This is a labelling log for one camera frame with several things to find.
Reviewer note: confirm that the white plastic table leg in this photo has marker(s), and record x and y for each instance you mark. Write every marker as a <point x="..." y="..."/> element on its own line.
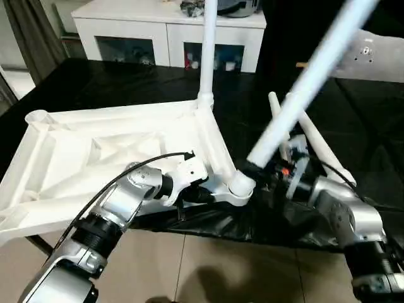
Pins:
<point x="275" y="107"/>
<point x="208" y="47"/>
<point x="322" y="148"/>
<point x="300" y="94"/>

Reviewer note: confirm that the white plastic table top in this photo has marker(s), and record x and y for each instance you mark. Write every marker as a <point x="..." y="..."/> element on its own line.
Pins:
<point x="79" y="158"/>

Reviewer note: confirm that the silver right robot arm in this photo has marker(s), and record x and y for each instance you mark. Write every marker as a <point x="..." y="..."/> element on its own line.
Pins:
<point x="347" y="208"/>

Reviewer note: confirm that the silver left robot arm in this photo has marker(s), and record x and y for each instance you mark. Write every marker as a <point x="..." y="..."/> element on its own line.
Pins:
<point x="110" y="214"/>

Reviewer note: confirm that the dark robot lower body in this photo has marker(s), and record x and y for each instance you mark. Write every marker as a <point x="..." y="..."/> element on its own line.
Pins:
<point x="161" y="300"/>

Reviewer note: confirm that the black work mat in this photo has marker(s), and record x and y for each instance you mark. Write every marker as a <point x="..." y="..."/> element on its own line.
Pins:
<point x="126" y="85"/>

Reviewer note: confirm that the black cabinet with yellow label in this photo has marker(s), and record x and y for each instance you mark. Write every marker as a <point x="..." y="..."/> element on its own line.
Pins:
<point x="284" y="38"/>

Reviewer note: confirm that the grey helmet on cabinet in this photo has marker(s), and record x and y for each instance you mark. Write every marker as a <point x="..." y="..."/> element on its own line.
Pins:
<point x="240" y="8"/>

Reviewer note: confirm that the dark clutter on cabinet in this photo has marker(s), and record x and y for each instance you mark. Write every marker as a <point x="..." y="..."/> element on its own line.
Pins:
<point x="191" y="8"/>

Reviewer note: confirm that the white glass-door cabinet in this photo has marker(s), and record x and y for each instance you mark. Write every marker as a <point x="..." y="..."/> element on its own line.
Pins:
<point x="126" y="28"/>

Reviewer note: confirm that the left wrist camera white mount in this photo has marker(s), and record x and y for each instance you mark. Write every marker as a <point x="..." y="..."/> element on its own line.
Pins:
<point x="189" y="173"/>

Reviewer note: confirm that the black table frame leg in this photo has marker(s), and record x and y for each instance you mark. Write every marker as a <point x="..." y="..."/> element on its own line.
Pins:
<point x="39" y="246"/>

